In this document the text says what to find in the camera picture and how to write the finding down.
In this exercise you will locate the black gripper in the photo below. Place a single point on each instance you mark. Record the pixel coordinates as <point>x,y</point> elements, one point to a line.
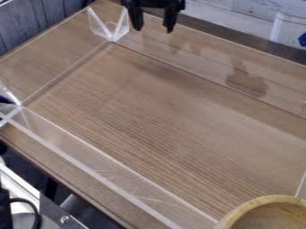
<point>171,7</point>

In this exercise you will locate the brown wooden bowl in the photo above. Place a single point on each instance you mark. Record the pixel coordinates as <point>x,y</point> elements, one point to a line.
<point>268,212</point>

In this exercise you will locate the white container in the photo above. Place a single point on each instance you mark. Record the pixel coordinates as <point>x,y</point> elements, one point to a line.
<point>287,28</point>

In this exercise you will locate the blue object at edge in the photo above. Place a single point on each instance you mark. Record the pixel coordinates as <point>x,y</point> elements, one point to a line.
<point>302,39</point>

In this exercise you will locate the clear acrylic tray wall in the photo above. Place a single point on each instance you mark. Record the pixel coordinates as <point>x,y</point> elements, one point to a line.
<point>165,127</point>

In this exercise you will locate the grey metal bracket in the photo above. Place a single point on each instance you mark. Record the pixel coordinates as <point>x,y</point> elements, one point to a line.
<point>54,218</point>

